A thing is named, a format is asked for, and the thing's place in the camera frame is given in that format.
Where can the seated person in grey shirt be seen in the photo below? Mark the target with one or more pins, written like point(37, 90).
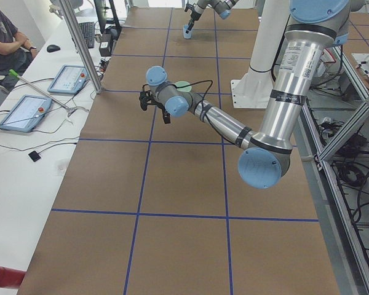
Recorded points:
point(16, 52)

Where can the blue teach pendant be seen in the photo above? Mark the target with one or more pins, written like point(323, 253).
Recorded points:
point(69, 80)
point(26, 114)

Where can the small black square pad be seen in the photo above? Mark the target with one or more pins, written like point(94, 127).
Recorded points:
point(34, 156)

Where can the red cylinder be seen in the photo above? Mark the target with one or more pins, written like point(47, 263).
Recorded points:
point(11, 278)

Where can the black power adapter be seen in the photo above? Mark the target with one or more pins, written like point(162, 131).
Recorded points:
point(106, 45)

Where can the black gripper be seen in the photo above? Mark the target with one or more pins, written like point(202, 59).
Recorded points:
point(192, 18)
point(162, 110)

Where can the near blue teach pendant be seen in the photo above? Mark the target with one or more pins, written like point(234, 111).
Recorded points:
point(26, 114)

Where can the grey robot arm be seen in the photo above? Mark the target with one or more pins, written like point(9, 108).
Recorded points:
point(312, 27)
point(222, 8)

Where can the aluminium frame rail structure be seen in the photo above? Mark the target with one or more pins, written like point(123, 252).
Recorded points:
point(333, 138)

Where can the aluminium frame post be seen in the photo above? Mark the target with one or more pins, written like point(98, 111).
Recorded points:
point(80, 43)

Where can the light blue plastic cup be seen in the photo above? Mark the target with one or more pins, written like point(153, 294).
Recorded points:
point(186, 35)

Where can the green tipped metal rod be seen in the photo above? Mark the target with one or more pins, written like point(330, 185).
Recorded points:
point(70, 110)

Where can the mint green bowl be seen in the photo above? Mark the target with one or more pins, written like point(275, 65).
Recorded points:
point(183, 86)

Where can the far blue teach pendant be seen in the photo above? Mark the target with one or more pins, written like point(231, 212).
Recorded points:
point(69, 80)

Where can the white side table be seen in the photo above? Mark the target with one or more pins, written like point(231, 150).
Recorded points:
point(28, 189)

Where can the black keyboard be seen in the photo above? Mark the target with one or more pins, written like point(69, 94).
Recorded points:
point(88, 32)

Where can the black computer mouse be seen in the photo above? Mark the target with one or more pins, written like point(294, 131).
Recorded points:
point(52, 48)

